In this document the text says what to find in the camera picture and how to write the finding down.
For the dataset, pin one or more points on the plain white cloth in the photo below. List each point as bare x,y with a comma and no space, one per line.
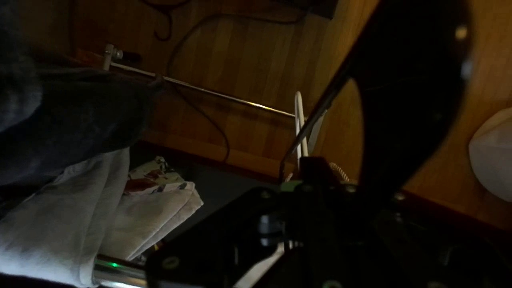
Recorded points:
53,224

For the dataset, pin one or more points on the white cloth with red print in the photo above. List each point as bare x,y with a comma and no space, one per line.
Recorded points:
154,210

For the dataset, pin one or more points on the white plastic coat hanger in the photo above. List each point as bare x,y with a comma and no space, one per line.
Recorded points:
299,125

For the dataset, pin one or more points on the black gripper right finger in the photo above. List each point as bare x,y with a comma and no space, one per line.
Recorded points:
410,80

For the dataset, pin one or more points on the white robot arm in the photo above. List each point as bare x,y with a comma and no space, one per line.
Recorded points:
496,154

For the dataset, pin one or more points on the chrome clothes rack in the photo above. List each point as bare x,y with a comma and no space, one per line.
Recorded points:
224,98

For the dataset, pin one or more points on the dark blue bathrobe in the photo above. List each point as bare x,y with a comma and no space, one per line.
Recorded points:
69,117

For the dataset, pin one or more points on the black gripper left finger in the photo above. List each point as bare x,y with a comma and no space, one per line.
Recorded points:
320,213

